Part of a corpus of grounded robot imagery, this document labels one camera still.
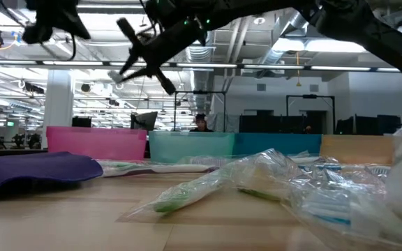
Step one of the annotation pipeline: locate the orange plastic bin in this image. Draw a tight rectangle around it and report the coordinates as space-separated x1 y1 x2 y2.
319 135 396 165

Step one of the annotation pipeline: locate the grey monitor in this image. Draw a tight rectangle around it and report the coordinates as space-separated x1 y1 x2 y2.
130 111 159 132

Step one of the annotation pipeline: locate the blue plastic bin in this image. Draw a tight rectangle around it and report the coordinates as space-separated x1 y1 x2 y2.
233 132 323 156

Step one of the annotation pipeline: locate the long ceiling light strip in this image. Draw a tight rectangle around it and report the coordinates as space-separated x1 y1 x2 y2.
0 59 402 73

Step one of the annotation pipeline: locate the black gantry frame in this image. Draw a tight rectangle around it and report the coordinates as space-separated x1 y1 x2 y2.
173 90 227 132
285 94 336 134

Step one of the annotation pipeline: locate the silver air duct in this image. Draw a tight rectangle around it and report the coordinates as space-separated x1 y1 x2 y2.
256 10 327 67
186 31 216 118

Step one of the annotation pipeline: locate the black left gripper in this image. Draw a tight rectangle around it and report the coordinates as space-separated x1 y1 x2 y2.
22 0 91 45

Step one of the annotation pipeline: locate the teal plastic bin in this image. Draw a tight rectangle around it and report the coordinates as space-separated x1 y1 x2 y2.
148 131 236 164

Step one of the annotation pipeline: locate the pink plastic bin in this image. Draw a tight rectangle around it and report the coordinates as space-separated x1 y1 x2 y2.
46 125 149 161

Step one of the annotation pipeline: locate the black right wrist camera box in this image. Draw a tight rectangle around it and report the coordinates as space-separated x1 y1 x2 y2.
144 0 184 27

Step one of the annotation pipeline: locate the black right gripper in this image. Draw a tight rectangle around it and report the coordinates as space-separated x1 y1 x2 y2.
116 17 207 96

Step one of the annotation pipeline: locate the purple folded cloth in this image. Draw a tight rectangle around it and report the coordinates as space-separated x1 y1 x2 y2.
0 151 104 203

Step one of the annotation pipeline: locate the white building pillar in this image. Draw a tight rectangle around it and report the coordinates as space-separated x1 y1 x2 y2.
41 69 75 149

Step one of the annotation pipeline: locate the blue toothbrush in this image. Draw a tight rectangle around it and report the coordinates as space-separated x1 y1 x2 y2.
286 149 392 175
288 163 399 243

